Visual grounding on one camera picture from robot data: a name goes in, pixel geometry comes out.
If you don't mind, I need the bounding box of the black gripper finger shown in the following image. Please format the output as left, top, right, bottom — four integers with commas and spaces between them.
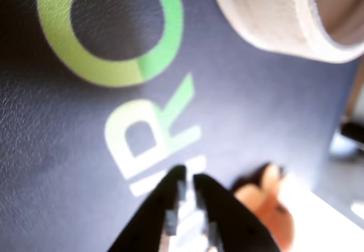
192, 173, 283, 252
107, 164, 188, 252

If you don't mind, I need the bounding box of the orange octopus plush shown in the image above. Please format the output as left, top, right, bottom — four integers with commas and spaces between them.
231, 162, 296, 252

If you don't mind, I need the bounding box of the round wooden box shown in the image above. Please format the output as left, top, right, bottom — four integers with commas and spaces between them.
206, 0, 364, 64

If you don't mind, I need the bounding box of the dark mat with WOWROBO logo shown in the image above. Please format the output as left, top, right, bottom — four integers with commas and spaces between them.
0, 0, 359, 252

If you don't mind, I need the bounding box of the black blurry device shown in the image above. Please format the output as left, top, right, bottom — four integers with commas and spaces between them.
340, 121, 364, 152

